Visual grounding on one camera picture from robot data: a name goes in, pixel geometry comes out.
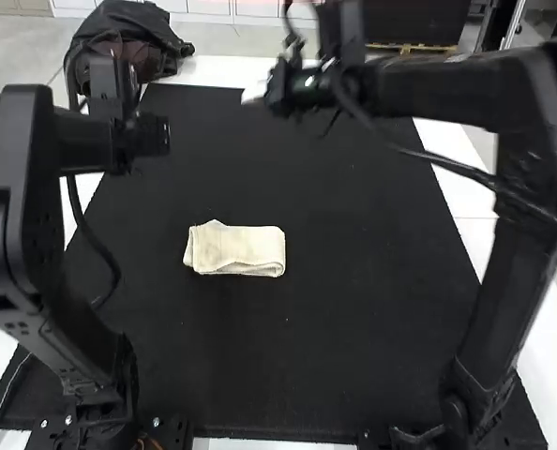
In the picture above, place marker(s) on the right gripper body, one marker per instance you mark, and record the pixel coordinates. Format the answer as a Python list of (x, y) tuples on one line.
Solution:
[(278, 89)]

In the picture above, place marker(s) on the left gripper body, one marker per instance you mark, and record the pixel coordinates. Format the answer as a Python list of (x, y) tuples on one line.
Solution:
[(149, 136)]

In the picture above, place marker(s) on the pale towel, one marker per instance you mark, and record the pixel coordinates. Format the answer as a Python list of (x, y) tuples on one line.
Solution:
[(236, 248)]

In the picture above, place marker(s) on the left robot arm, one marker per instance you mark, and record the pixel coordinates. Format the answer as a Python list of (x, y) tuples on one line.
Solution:
[(20, 211)]

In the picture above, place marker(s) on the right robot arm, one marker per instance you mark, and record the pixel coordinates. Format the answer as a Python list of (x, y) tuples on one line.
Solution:
[(517, 281)]

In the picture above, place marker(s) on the black bag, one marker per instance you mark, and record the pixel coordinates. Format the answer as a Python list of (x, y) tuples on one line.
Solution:
[(119, 23)]

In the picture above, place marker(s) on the wooden pallet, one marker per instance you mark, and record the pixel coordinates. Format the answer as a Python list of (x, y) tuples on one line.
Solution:
[(412, 48)]

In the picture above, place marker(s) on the black mat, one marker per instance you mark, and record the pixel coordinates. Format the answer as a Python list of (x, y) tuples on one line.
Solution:
[(306, 234)]

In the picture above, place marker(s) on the black crate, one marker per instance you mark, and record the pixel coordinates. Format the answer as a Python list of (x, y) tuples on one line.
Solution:
[(414, 21)]

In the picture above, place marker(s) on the black metal rack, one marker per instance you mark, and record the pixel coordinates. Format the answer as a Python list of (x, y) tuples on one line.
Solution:
[(492, 23)]

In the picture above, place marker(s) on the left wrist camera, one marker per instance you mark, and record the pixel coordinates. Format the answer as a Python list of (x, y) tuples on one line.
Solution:
[(109, 89)]

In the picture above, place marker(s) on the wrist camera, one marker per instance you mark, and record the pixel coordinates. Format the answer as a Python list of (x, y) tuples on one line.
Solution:
[(341, 28), (109, 89)]

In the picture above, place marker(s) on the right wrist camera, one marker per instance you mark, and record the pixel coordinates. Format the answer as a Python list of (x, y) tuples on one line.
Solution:
[(341, 28)]

